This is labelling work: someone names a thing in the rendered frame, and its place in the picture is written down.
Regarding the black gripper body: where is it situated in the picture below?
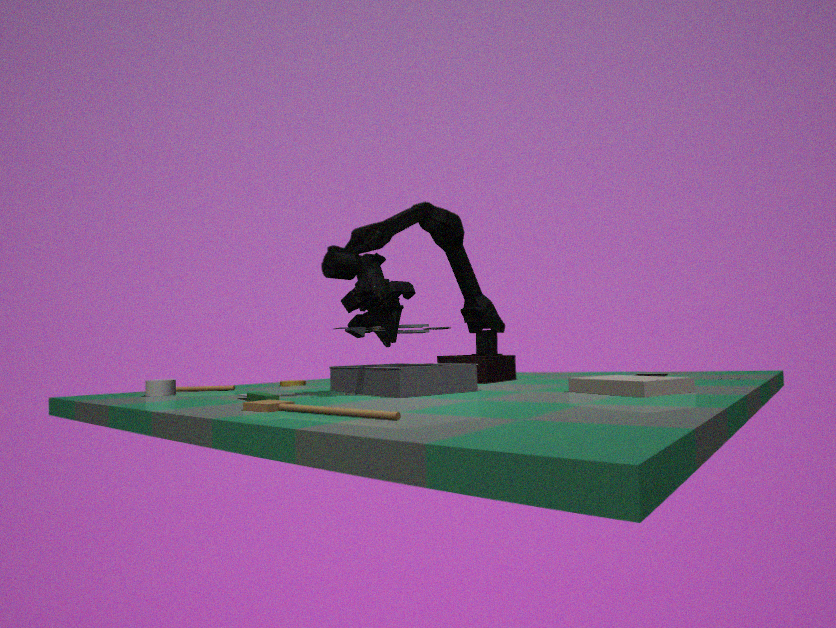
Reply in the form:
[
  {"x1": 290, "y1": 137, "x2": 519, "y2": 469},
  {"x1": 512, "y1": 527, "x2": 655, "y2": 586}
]
[{"x1": 348, "y1": 273, "x2": 416, "y2": 327}]

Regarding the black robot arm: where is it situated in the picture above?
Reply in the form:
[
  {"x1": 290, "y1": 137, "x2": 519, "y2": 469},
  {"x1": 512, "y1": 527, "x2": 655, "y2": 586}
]
[{"x1": 321, "y1": 201, "x2": 505, "y2": 356}]

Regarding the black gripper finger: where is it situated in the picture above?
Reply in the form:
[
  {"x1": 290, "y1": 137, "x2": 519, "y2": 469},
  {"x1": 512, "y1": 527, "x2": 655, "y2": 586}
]
[
  {"x1": 361, "y1": 319, "x2": 391, "y2": 347},
  {"x1": 374, "y1": 305, "x2": 404, "y2": 343}
]

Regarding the white cylinder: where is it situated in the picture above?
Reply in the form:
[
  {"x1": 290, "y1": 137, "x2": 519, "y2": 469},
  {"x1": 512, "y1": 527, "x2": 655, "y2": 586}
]
[{"x1": 146, "y1": 379, "x2": 176, "y2": 396}]

